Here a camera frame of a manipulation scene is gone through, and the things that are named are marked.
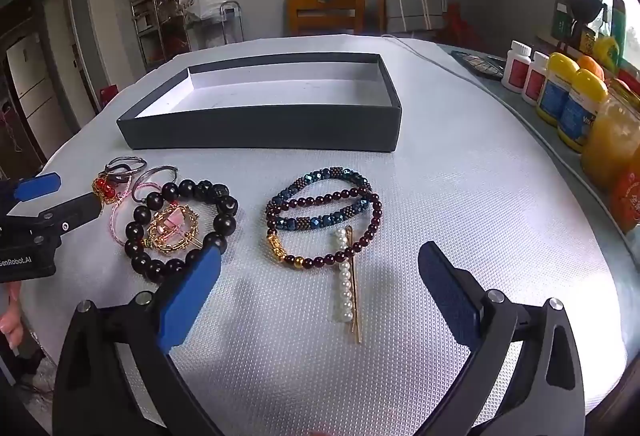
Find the orange fruit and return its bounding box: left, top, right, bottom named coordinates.
left=576, top=55, right=606, bottom=82

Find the person's left hand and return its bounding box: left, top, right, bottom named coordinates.
left=0, top=286, right=26, bottom=352

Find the dark dried flower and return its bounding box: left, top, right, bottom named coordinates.
left=570, top=0, right=608, bottom=24

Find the pearl hair pin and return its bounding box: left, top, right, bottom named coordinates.
left=332, top=225, right=363, bottom=344

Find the red bead hair tie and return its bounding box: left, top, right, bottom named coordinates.
left=91, top=156, right=148, bottom=208

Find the green box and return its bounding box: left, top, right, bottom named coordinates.
left=552, top=1, right=573, bottom=42

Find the white bottle red label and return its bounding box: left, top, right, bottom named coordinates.
left=501, top=41, right=533, bottom=94
left=522, top=51, right=550, bottom=106

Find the black bead bracelet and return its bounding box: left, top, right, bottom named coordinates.
left=124, top=178, right=240, bottom=276

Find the silver bangle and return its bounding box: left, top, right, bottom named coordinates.
left=131, top=165, right=180, bottom=198

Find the red bag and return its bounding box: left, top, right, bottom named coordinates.
left=440, top=3, right=483, bottom=44

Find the orange liquid jar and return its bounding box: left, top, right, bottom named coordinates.
left=580, top=93, right=640, bottom=192

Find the dark makeup palette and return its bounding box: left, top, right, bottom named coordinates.
left=450, top=48, right=508, bottom=81

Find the green bottle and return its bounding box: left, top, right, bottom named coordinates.
left=610, top=0, right=627, bottom=62

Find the grey plaid cloth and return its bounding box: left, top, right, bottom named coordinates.
left=385, top=0, right=446, bottom=34

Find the blue bead bracelet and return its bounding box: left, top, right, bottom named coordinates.
left=265, top=167, right=373, bottom=232

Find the pink cord bracelet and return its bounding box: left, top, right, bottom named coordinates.
left=109, top=181, right=171, bottom=247

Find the dark grey cardboard box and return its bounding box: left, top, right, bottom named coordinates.
left=116, top=52, right=403, bottom=152

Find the garnet bead bracelet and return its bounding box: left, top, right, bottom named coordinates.
left=266, top=188, right=383, bottom=271

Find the gold round hair clip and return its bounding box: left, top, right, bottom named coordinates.
left=147, top=205, right=202, bottom=258

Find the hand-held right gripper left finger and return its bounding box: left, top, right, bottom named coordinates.
left=52, top=246, right=223, bottom=436

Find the yellow bottle blue label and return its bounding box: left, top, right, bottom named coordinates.
left=536, top=52, right=581, bottom=127
left=556, top=68, right=610, bottom=154

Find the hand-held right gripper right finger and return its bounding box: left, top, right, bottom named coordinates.
left=416, top=241, right=586, bottom=436

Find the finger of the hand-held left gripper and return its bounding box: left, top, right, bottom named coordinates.
left=7, top=192, right=102, bottom=244
left=0, top=172, right=62, bottom=217

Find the metal cart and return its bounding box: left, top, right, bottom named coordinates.
left=185, top=1, right=245, bottom=52

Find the metal shelf rack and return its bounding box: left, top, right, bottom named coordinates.
left=130, top=0, right=183, bottom=72

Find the white fridge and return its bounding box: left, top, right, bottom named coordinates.
left=5, top=33, right=63, bottom=157

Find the white cable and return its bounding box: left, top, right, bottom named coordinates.
left=382, top=33, right=481, bottom=87

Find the red jar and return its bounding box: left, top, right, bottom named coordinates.
left=610, top=161, right=640, bottom=234

